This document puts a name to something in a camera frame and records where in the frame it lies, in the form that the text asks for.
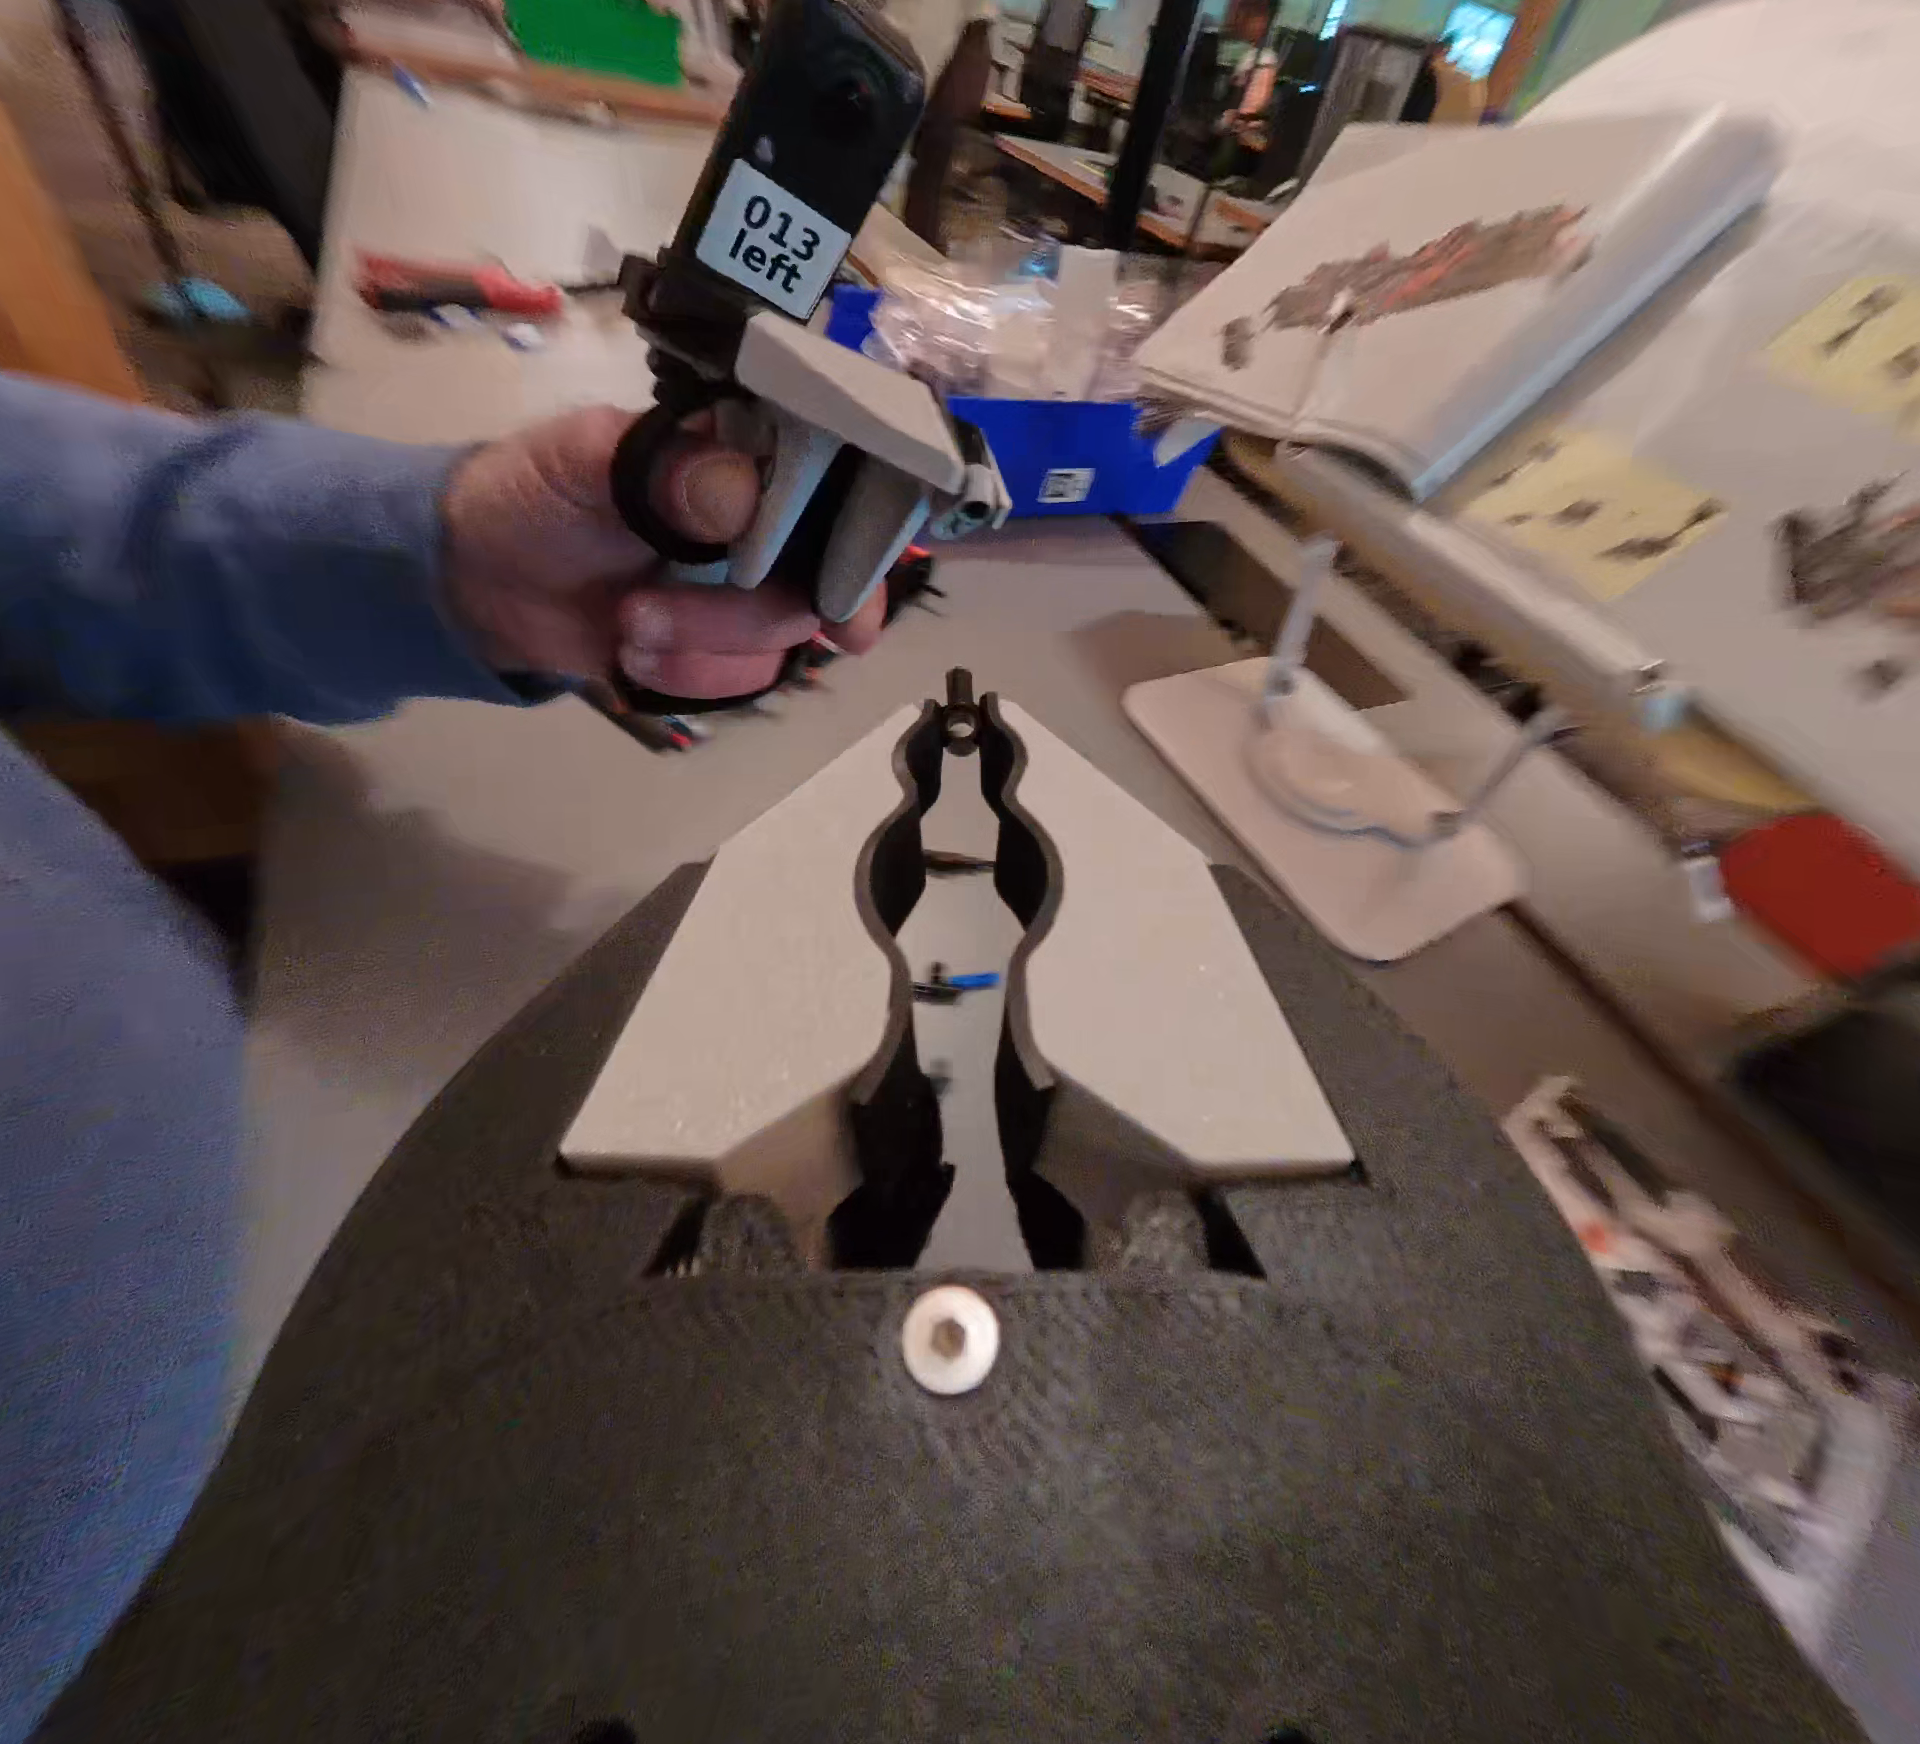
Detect green board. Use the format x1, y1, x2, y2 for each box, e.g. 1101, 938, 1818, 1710
492, 0, 689, 91

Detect wooden cabinet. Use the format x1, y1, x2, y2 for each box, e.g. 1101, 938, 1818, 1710
0, 108, 145, 404

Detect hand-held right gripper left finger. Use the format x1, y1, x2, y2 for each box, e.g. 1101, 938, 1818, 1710
559, 701, 960, 1273

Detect person's left hand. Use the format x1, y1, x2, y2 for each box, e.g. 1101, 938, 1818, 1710
439, 405, 893, 706

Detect person's left forearm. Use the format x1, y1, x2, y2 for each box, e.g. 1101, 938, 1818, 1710
0, 372, 519, 725

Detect lego instruction booklet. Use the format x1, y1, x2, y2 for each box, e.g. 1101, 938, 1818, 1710
1132, 0, 1920, 881

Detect labelled blue storage bin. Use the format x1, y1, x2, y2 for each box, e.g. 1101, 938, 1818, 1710
822, 280, 1224, 522

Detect black pole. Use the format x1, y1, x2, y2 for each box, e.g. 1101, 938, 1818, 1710
1098, 0, 1259, 256

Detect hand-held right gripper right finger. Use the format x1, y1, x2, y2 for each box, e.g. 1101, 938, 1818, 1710
963, 697, 1362, 1273

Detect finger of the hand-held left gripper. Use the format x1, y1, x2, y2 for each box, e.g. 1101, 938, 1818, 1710
736, 310, 975, 504
818, 446, 939, 625

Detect dark lego set box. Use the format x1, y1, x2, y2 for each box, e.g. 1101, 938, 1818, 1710
1725, 978, 1920, 1174

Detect white book stand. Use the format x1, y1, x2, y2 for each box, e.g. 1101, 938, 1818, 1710
1122, 415, 1703, 961

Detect red storage bin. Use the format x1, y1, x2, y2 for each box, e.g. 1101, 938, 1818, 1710
1717, 811, 1920, 984

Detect clear plastic parts bags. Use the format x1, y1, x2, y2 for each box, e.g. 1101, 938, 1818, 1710
867, 240, 1186, 407

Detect red black hand tool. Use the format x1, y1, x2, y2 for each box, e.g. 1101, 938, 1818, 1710
358, 246, 569, 323

